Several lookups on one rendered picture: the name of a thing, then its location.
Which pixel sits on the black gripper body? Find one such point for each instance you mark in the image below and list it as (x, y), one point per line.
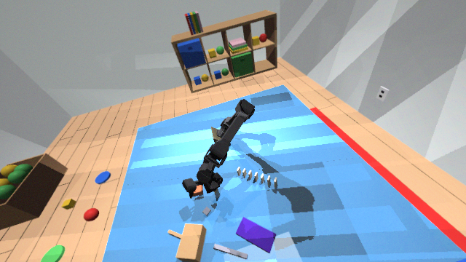
(190, 185)

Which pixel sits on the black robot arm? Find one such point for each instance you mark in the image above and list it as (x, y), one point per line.
(218, 150)

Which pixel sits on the orange block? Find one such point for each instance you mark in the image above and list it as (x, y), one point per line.
(198, 191)

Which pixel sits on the brown rectangular block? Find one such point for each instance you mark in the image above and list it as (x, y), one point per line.
(192, 243)

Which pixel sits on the purple flat block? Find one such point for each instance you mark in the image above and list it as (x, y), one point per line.
(256, 234)

